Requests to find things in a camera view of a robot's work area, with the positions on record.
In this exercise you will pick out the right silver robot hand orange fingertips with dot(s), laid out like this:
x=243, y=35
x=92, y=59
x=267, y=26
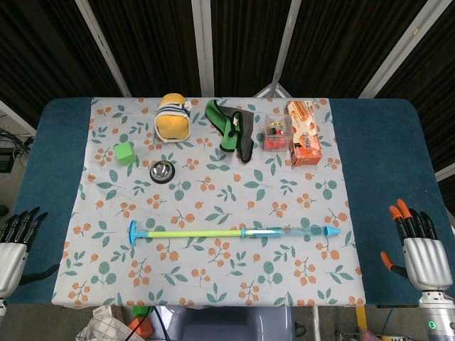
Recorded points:
x=426, y=263

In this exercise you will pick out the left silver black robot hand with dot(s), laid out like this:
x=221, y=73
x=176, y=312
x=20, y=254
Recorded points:
x=14, y=263

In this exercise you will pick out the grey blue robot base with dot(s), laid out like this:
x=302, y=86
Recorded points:
x=231, y=325

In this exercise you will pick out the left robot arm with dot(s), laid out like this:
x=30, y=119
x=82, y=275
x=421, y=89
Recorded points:
x=1, y=305

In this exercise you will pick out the white checked cloth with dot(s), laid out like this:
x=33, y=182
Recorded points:
x=103, y=330

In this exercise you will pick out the floral tablecloth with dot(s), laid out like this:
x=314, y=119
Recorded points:
x=213, y=277

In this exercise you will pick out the black power box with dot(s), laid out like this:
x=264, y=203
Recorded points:
x=5, y=160

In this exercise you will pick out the white table leg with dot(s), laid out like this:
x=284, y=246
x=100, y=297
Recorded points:
x=316, y=323

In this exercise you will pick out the green block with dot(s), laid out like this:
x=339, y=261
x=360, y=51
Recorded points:
x=140, y=312

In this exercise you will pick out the orange block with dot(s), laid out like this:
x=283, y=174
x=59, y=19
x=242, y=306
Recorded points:
x=142, y=328

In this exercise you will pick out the green cube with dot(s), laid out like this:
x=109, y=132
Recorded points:
x=124, y=153

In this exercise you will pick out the orange snack box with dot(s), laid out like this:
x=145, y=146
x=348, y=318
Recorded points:
x=305, y=142

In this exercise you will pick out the small metal bowl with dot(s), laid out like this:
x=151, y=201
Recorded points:
x=161, y=171

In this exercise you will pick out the clear box with red pieces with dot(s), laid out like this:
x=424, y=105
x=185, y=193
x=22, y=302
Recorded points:
x=276, y=136

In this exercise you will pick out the yellow plush pouch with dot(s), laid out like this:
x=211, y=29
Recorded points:
x=172, y=124

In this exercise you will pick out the green grey fabric glove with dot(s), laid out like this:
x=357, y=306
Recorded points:
x=229, y=138

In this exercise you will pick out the white partition frame post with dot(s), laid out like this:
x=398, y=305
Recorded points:
x=401, y=49
x=286, y=42
x=103, y=46
x=203, y=46

